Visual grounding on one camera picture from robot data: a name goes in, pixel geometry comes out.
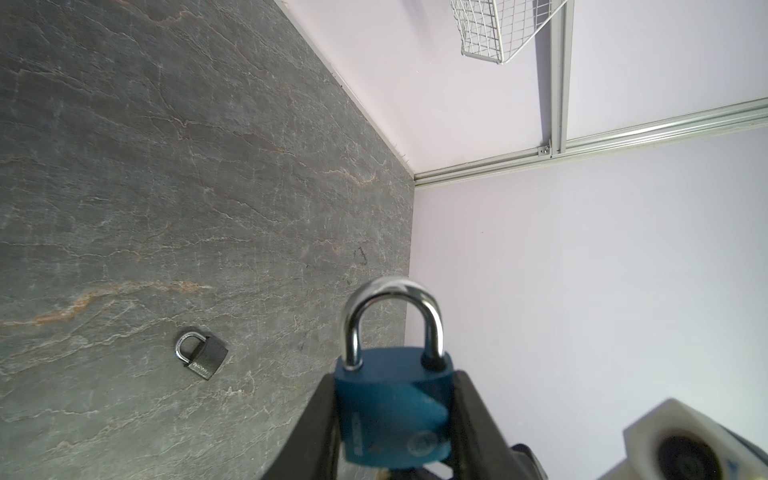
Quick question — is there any white wire shelf basket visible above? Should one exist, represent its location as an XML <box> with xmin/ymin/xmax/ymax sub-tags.
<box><xmin>450</xmin><ymin>0</ymin><xmax>567</xmax><ymax>65</ymax></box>

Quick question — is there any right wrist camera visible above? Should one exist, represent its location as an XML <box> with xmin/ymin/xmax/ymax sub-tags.
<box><xmin>601</xmin><ymin>398</ymin><xmax>767</xmax><ymax>480</ymax></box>

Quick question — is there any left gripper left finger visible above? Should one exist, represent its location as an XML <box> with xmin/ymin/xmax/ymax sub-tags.
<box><xmin>262</xmin><ymin>374</ymin><xmax>340</xmax><ymax>480</ymax></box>

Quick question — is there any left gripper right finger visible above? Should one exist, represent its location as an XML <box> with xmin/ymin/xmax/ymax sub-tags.
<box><xmin>450</xmin><ymin>370</ymin><xmax>543</xmax><ymax>479</ymax></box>

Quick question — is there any blue padlock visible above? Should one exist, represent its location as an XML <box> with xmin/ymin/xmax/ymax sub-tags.
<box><xmin>334</xmin><ymin>277</ymin><xmax>454</xmax><ymax>470</ymax></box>

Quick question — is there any grey padlock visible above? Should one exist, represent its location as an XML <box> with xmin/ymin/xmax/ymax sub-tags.
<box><xmin>174</xmin><ymin>331</ymin><xmax>229</xmax><ymax>380</ymax></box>

